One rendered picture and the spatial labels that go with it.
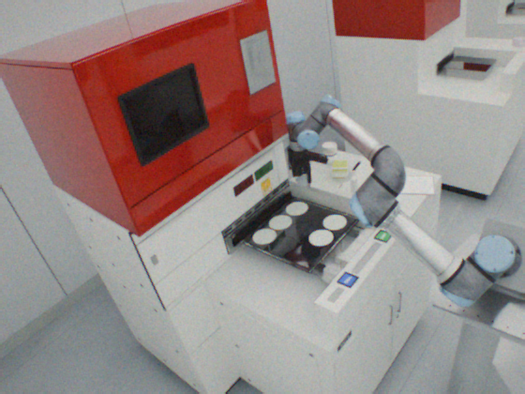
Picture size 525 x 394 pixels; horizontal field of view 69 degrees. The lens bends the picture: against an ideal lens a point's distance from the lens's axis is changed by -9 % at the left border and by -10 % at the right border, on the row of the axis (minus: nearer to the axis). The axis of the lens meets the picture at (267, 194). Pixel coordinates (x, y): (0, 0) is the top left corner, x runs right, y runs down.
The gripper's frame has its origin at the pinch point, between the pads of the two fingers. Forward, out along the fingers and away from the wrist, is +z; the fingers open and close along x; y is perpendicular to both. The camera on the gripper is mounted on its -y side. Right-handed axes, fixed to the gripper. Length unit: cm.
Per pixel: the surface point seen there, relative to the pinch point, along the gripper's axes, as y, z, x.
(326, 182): -9.4, 3.2, -4.5
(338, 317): 10, 6, 69
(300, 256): 13.5, 9.6, 32.1
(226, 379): 60, 84, 30
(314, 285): 11.2, 17.3, 41.8
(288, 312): 24, 17, 52
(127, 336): 123, 101, -29
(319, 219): 0.0, 9.6, 12.7
